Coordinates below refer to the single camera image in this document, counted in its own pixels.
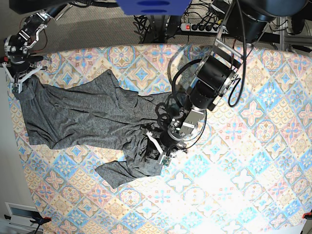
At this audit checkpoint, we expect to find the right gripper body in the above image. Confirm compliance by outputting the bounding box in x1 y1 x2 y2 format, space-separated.
2 39 45 93

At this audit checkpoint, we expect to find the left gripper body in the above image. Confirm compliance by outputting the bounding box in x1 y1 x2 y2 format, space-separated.
146 110 205 165

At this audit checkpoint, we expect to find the grey t-shirt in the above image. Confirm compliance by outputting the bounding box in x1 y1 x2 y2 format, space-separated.
15 70 178 188

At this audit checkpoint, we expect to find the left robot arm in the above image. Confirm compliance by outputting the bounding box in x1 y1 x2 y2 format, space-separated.
146 0 278 166

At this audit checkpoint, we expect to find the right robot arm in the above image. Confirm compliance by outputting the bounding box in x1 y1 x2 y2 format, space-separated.
0 4 67 94

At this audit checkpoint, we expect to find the patterned tablecloth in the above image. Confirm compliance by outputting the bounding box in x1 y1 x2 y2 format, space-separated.
8 49 312 234

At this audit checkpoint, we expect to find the power strip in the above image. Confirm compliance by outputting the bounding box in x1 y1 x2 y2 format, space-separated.
180 22 220 33

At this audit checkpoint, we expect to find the red clamp bottom left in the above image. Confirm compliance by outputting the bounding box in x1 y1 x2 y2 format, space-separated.
30 217 51 226

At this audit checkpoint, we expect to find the red clamp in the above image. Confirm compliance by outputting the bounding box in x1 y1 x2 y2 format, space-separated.
30 217 51 226
302 211 312 220

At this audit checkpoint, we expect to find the red clamp bottom right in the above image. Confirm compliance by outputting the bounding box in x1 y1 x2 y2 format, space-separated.
302 211 312 220

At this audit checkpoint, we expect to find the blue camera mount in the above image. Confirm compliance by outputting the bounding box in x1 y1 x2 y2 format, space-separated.
116 0 191 16

